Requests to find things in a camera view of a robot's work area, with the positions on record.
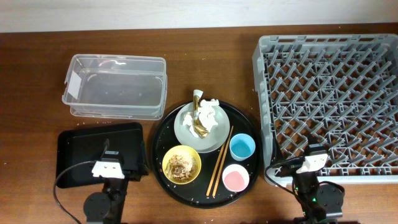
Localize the grey plate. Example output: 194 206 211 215
174 102 230 153

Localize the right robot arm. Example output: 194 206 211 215
272 142 345 223

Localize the blue cup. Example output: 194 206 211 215
229 133 256 161

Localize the clear plastic waste bin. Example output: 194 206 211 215
62 54 167 120

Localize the food scraps and rice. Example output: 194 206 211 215
165 154 198 184

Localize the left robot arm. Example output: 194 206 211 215
83 139 149 224

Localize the round black serving tray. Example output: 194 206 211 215
150 101 263 209

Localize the white tissue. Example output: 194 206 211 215
183 90 220 138

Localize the pink cup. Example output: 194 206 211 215
222 164 250 192

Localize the black rectangular tray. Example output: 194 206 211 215
56 123 149 181

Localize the grey dishwasher rack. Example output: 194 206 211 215
252 34 397 185

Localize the gold foil wrapper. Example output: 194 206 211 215
193 95 210 139

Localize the wooden chopstick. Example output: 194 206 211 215
212 126 234 198
206 142 226 197

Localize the yellow bowl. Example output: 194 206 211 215
162 145 201 185

